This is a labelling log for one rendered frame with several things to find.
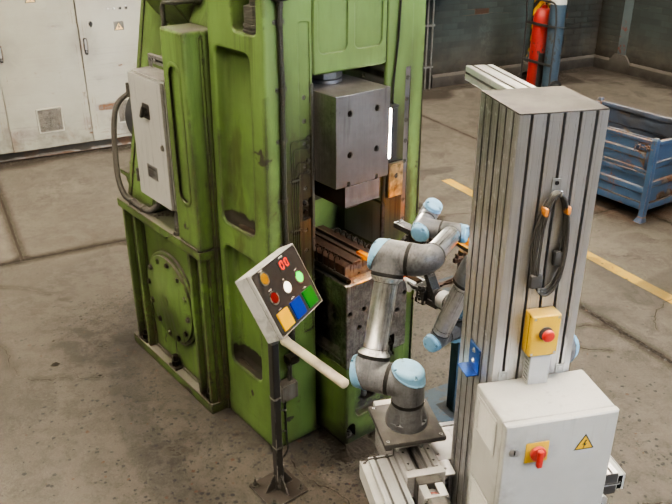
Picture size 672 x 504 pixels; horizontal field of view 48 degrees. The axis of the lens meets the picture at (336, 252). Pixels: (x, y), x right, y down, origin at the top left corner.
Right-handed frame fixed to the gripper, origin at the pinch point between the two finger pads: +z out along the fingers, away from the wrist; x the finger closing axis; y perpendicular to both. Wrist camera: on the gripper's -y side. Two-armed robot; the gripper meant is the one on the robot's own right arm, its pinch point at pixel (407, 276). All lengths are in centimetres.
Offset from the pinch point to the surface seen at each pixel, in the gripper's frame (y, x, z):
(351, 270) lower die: 5.0, -8.4, 27.7
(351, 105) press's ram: -72, -9, 27
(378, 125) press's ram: -60, 6, 27
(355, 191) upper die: -33.1, -6.5, 27.2
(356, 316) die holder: 26.0, -10.2, 22.0
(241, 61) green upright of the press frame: -87, -37, 66
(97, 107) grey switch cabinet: 49, 86, 553
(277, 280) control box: -13, -59, 13
